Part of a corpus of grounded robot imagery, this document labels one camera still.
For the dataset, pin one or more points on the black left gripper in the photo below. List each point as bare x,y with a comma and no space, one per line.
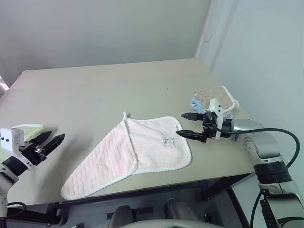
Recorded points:
31,154

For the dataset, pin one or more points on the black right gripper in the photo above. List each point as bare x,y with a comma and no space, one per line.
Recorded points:
209,128

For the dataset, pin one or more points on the pink striped washcloth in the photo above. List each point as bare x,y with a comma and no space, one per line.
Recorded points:
114,156

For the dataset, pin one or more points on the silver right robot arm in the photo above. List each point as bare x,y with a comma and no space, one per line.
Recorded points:
261,142

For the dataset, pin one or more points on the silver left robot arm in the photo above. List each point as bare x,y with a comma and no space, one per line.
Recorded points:
13,166

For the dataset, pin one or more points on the green washcloth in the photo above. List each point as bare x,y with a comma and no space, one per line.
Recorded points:
31,131

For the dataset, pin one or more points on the beige cloth with white trim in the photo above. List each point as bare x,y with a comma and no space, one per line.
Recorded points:
218,95

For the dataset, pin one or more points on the dark grey rounded cylinder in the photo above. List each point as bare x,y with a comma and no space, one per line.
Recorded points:
123,216
180,209

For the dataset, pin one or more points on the black flat bar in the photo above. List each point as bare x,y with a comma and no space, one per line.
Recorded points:
142,211

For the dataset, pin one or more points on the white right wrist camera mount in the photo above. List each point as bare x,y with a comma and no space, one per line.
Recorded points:
216,107

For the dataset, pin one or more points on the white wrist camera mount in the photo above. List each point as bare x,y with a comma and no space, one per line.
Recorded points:
216,107
9,140

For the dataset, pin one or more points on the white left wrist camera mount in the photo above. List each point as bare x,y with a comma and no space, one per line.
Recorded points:
9,140

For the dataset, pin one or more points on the black metal table frame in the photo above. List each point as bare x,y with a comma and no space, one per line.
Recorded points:
213,187

